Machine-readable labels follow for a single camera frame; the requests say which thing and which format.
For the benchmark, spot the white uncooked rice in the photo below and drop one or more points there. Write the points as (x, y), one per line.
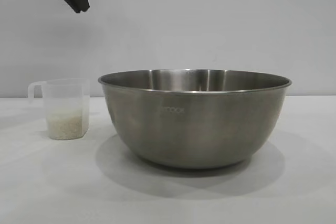
(65, 125)

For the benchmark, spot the clear plastic measuring cup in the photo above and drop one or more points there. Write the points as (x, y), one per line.
(65, 95)

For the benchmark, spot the stainless steel mixing bowl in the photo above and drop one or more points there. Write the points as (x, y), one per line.
(194, 129)

